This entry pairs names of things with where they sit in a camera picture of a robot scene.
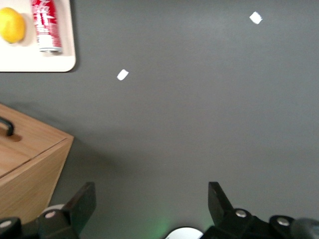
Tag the white rounded tray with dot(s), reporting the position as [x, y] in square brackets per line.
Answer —
[66, 61]

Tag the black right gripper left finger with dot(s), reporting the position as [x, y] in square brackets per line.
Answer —
[74, 211]

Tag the yellow lemon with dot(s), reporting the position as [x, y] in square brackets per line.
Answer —
[11, 25]

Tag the red coke bottle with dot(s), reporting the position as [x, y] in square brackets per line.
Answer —
[47, 25]

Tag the light wooden box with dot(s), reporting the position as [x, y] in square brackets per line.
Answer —
[27, 174]

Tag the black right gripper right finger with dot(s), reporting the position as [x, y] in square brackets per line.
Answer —
[221, 211]

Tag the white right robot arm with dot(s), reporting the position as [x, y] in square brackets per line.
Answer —
[184, 234]

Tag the small white tape piece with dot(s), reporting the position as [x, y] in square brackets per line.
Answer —
[122, 74]
[256, 18]

